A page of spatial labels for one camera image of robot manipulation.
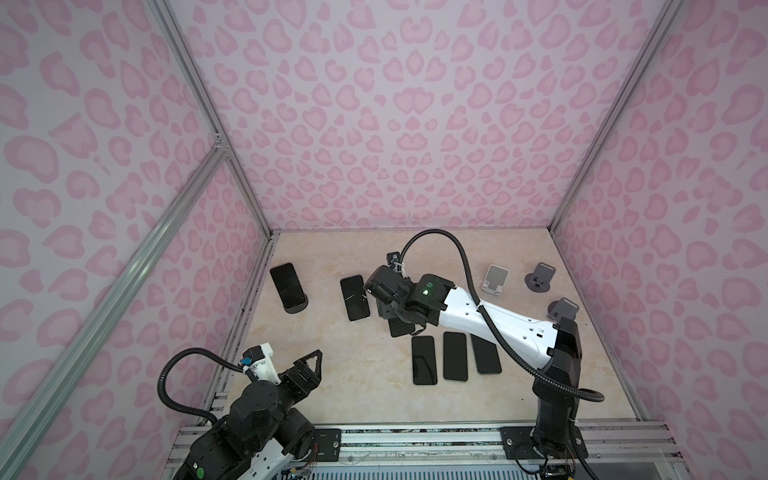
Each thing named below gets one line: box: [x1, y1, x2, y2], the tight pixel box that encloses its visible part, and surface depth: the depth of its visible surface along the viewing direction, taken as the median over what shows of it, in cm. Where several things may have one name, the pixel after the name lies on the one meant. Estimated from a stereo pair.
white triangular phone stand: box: [480, 264, 510, 296], surface depth 100 cm
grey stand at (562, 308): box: [548, 297, 580, 323], surface depth 96 cm
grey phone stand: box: [525, 262, 556, 293], surface depth 100 cm
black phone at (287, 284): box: [270, 263, 306, 308], surface depth 94 cm
